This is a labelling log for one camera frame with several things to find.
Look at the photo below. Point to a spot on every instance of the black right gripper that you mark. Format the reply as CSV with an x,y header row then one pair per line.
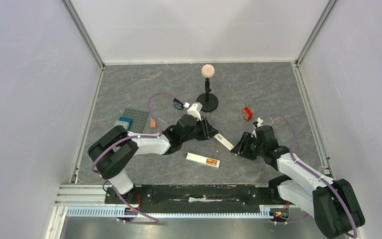
x,y
246,145

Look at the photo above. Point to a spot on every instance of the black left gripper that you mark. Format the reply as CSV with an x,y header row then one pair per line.
x,y
208,131

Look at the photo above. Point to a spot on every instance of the white remote control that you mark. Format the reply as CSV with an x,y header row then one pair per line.
x,y
197,159

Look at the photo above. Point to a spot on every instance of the white remote battery cover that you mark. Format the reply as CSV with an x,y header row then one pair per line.
x,y
224,141

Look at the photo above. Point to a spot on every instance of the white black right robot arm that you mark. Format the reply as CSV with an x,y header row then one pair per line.
x,y
332,203

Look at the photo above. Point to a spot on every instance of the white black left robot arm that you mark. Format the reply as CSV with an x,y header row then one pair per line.
x,y
112,152

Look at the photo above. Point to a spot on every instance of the black round stand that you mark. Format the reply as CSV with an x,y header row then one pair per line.
x,y
208,100

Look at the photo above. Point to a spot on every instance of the small red toy block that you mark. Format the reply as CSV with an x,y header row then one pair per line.
x,y
247,114

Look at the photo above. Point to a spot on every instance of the small black blue block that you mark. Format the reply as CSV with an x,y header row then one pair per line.
x,y
178,104

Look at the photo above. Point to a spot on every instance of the pink ball on stand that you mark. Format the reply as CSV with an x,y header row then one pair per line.
x,y
208,71

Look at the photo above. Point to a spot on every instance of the grey lego baseplate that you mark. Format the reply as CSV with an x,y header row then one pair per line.
x,y
139,119

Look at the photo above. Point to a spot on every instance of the blue grey lego brick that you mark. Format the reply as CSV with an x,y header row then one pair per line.
x,y
126,122

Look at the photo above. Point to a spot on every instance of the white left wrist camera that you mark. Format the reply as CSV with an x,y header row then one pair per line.
x,y
194,110

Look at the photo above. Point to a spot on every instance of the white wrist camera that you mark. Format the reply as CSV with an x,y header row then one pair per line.
x,y
194,110
257,123

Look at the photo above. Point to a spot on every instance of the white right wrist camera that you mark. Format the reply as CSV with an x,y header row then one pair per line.
x,y
257,123

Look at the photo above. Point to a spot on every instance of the tan wooden bracket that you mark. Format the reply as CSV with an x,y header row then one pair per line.
x,y
152,123

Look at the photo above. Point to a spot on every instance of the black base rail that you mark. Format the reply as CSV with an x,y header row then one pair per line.
x,y
207,198

